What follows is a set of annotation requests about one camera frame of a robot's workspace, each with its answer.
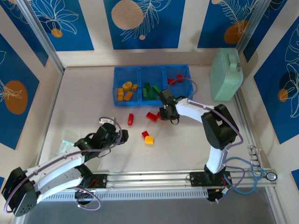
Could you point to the dark green lego brick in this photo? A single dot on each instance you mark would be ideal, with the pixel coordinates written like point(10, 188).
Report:
point(147, 86)

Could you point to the small yellow lego piece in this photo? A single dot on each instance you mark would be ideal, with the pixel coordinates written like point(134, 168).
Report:
point(134, 87)

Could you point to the rounded yellow lego piece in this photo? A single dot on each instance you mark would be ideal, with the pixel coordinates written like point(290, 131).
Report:
point(127, 86)

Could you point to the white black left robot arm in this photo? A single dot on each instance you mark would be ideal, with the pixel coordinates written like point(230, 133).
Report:
point(58, 177)

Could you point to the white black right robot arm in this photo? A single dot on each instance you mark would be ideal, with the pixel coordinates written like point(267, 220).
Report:
point(194, 110)

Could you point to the small red lego brick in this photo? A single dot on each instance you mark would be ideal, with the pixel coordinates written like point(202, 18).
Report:
point(145, 134)

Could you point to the long red lego brick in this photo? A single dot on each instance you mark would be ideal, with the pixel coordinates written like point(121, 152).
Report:
point(131, 119)

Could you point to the clear greenish plastic bag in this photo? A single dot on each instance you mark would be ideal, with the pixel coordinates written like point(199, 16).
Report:
point(65, 147)

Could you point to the mint green carry case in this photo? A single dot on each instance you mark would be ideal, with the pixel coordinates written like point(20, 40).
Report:
point(224, 81)

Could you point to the blue stethoscope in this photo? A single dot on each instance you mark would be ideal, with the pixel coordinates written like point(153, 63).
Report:
point(272, 176)

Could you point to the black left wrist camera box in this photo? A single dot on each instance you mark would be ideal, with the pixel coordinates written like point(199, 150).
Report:
point(107, 129)

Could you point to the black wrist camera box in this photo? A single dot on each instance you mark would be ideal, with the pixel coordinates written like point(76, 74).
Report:
point(107, 129)
point(167, 95)

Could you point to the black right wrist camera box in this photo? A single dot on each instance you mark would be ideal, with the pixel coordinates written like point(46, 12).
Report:
point(167, 95)

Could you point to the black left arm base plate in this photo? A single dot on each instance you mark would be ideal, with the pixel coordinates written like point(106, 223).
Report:
point(100, 180)

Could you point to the aluminium mounting rail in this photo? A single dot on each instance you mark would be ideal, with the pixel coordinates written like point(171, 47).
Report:
point(151, 178)

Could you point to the black under-rail mount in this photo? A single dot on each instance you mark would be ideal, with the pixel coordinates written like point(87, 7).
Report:
point(212, 197)
point(83, 200)

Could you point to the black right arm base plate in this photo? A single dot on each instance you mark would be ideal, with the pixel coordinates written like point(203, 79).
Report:
point(196, 178)

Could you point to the aluminium frame post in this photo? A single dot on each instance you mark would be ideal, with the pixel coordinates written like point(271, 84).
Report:
point(41, 35)
point(252, 23)

